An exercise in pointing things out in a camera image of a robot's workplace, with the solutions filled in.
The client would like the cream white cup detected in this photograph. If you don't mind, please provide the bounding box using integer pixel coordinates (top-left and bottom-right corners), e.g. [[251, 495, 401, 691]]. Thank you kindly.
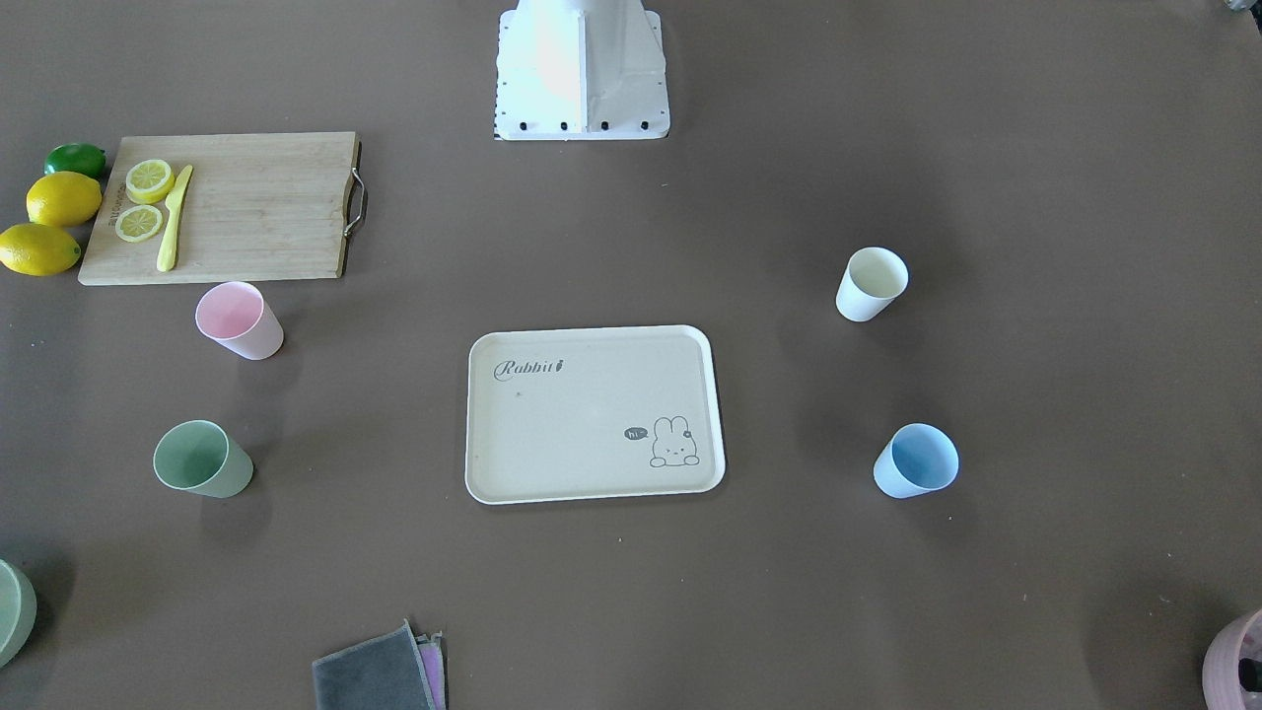
[[835, 247, 910, 322]]

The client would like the pink cup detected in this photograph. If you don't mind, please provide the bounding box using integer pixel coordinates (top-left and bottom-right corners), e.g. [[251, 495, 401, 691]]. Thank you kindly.
[[194, 280, 284, 361]]

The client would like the cream rabbit tray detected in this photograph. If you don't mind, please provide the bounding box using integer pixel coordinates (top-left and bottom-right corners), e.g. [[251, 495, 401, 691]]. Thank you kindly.
[[464, 324, 727, 504]]

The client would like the light blue cup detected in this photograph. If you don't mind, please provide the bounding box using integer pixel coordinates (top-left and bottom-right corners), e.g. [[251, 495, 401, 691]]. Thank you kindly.
[[872, 422, 960, 499]]

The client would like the purple cloth underneath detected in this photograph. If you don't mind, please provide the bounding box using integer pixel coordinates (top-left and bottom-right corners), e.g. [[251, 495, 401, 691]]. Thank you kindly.
[[415, 632, 448, 710]]

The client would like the wooden cutting board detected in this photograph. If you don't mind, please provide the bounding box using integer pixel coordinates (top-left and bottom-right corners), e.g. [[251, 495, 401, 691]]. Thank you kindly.
[[78, 131, 360, 286]]

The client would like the grey folded cloth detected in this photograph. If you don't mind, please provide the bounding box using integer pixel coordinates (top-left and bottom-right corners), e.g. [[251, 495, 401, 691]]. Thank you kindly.
[[312, 623, 430, 709]]

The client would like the green cup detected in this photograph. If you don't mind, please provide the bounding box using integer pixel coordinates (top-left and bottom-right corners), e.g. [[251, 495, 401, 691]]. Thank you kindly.
[[153, 421, 255, 498]]

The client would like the yellow plastic knife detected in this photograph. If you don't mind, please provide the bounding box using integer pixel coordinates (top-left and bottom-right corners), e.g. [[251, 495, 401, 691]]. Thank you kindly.
[[155, 165, 194, 271]]

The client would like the lower lemon slice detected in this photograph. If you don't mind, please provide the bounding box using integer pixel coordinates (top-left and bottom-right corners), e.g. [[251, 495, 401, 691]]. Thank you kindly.
[[114, 206, 164, 243]]

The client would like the lemon slice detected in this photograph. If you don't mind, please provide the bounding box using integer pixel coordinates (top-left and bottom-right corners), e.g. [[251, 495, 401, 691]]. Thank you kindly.
[[114, 206, 164, 243], [122, 159, 175, 206]]

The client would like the upper lemon slice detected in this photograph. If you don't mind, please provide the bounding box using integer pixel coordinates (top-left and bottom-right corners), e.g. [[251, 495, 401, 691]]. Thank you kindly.
[[122, 159, 175, 206]]

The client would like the green lime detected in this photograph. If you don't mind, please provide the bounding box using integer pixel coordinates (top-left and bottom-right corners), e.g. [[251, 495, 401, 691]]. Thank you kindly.
[[43, 141, 107, 179]]

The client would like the whole lemon near board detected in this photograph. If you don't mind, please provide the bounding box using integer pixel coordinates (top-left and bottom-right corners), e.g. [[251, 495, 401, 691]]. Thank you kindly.
[[27, 172, 103, 228]]

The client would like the green bowl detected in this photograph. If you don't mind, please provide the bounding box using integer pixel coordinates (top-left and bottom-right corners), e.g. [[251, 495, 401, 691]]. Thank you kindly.
[[0, 560, 37, 667]]

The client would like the pink bowl with ice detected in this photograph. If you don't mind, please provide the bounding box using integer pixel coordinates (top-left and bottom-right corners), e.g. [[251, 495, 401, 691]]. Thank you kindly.
[[1201, 609, 1261, 709]]

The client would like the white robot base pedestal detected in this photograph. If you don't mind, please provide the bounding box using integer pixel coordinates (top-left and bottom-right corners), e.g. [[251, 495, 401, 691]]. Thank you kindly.
[[493, 1, 670, 141]]

